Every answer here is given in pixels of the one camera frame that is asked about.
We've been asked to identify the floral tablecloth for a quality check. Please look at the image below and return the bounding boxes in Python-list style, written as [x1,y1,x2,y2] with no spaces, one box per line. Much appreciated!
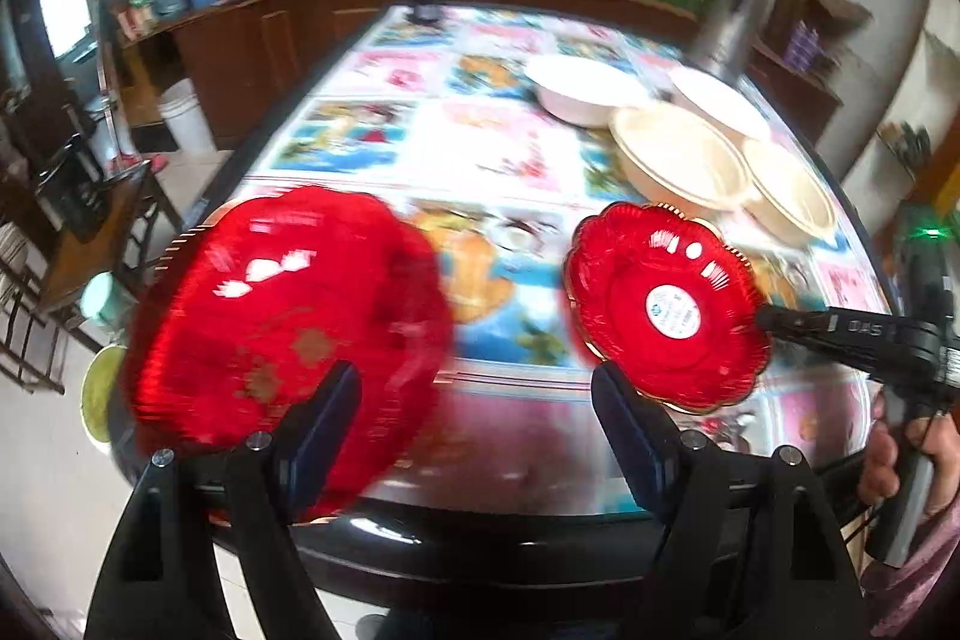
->
[141,5,898,522]

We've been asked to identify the green top plastic stool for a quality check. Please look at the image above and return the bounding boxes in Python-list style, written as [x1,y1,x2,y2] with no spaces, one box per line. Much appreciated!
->
[80,344,127,455]

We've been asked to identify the white paper bowl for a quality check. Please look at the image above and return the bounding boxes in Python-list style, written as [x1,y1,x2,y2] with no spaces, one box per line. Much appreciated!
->
[524,55,651,130]
[667,65,771,145]

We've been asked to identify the small red plastic plate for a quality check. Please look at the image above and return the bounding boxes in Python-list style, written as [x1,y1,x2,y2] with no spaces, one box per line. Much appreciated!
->
[563,202,771,414]

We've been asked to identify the small beige paper bowl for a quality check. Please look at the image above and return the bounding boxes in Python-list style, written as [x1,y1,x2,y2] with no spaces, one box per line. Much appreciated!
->
[740,140,836,248]

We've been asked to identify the large red plastic plate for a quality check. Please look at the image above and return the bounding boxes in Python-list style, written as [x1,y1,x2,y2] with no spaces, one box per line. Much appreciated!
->
[122,185,454,523]

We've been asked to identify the small black device on table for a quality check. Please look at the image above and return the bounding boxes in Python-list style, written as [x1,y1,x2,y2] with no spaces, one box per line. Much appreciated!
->
[407,0,444,28]

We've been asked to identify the stainless steel thermos jug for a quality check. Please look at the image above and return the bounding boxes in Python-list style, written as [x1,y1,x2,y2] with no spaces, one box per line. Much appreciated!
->
[683,0,768,86]

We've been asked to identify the dark wooden chair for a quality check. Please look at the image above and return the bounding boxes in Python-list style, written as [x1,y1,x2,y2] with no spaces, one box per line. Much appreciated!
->
[2,133,184,395]

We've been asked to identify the black electric kettle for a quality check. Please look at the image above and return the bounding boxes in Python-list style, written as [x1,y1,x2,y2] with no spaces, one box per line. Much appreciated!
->
[37,133,110,244]

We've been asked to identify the person's right hand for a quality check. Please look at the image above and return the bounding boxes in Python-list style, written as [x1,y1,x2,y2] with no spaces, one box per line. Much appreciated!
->
[857,393,960,521]

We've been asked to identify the white plastic bucket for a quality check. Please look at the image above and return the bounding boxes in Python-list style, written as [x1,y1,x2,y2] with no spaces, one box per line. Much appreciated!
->
[158,78,217,154]

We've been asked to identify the beige paper plate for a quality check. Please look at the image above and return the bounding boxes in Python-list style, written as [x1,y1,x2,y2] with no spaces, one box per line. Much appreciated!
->
[608,101,752,220]

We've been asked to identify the teal lidded cup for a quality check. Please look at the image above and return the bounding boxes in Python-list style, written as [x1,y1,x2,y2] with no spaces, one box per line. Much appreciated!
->
[80,271,137,333]

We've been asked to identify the wooden cabinet counter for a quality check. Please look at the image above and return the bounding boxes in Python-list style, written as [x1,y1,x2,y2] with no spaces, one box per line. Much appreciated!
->
[118,0,842,155]

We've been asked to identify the purple bottles on shelf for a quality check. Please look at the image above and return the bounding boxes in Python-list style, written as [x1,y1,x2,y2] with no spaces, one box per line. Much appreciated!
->
[782,21,822,73]

